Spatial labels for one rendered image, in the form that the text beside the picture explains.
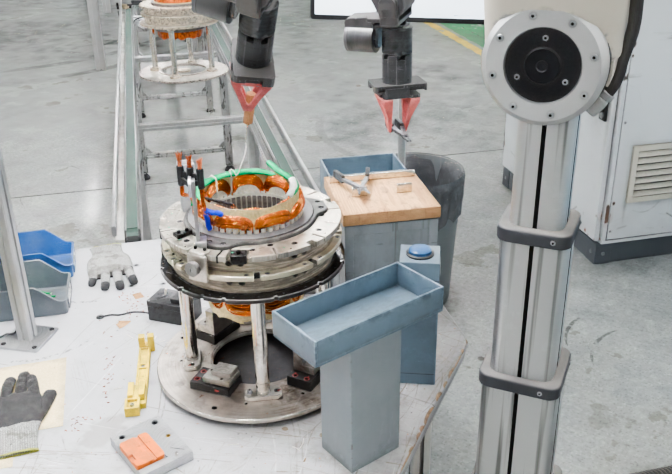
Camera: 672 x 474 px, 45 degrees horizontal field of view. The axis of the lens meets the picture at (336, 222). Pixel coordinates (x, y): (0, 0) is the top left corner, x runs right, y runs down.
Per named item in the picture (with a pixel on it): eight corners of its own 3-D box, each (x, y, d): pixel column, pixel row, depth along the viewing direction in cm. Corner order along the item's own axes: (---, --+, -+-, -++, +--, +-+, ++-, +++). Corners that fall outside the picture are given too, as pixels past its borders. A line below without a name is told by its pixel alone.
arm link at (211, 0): (257, -5, 112) (280, -46, 116) (180, -30, 113) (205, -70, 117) (257, 51, 123) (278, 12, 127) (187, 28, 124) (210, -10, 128)
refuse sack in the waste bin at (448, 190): (354, 235, 338) (353, 156, 323) (441, 225, 346) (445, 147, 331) (379, 278, 304) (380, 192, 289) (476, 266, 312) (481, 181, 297)
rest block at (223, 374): (213, 369, 149) (212, 359, 148) (240, 375, 147) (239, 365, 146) (202, 382, 146) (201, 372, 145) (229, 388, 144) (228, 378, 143)
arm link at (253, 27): (272, 8, 118) (285, -9, 122) (228, -6, 119) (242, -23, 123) (266, 48, 123) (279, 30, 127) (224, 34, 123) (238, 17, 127)
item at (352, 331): (319, 499, 124) (314, 342, 112) (280, 461, 132) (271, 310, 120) (437, 433, 137) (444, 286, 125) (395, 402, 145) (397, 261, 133)
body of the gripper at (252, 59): (232, 85, 125) (236, 45, 120) (230, 47, 132) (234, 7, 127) (274, 88, 127) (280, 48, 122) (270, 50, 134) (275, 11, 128)
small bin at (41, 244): (76, 252, 201) (71, 225, 198) (74, 278, 189) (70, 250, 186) (7, 261, 198) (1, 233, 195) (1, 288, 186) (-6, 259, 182)
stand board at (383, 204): (323, 187, 169) (323, 176, 168) (411, 179, 172) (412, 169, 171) (343, 227, 151) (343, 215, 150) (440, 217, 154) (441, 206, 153)
